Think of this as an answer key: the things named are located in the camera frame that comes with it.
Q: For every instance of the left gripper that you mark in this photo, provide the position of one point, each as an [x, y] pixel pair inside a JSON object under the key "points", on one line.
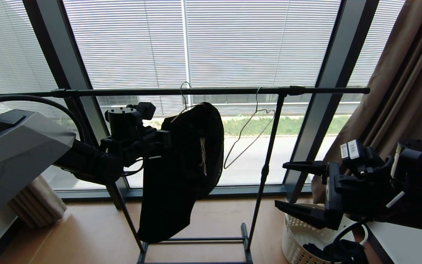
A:
{"points": [[156, 139]]}

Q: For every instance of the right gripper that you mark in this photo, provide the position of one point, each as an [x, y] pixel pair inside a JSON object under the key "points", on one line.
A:
{"points": [[357, 196]]}

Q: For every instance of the pink clothes hanger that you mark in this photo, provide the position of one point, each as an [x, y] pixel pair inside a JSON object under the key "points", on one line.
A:
{"points": [[183, 113], [256, 101]]}

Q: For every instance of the black shorts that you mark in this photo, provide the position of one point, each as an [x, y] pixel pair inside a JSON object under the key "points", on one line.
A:
{"points": [[181, 176]]}

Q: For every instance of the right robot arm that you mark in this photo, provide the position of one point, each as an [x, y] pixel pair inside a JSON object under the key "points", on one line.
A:
{"points": [[419, 168]]}

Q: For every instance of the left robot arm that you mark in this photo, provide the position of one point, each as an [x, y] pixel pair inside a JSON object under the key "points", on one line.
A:
{"points": [[13, 154]]}

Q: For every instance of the white laundry basket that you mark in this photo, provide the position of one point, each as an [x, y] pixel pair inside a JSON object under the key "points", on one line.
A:
{"points": [[299, 234]]}

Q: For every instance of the heap of clothes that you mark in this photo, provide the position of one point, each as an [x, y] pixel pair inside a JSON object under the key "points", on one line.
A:
{"points": [[346, 253]]}

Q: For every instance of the black clothes rack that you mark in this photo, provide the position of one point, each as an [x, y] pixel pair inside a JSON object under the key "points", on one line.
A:
{"points": [[233, 90]]}

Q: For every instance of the window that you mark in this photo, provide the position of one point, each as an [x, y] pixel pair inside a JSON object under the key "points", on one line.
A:
{"points": [[68, 55]]}

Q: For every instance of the brown curtain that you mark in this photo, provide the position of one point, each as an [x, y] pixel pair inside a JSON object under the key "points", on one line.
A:
{"points": [[390, 91]]}

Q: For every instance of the beige curtain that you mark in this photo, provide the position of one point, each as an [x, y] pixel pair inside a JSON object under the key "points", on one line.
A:
{"points": [[39, 205]]}

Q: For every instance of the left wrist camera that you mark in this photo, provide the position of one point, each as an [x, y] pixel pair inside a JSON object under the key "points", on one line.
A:
{"points": [[145, 110]]}

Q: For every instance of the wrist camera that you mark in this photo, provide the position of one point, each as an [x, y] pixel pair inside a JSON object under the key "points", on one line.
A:
{"points": [[145, 110], [365, 157]]}

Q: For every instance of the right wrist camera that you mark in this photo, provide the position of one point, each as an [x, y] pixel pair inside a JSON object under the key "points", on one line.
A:
{"points": [[365, 157]]}

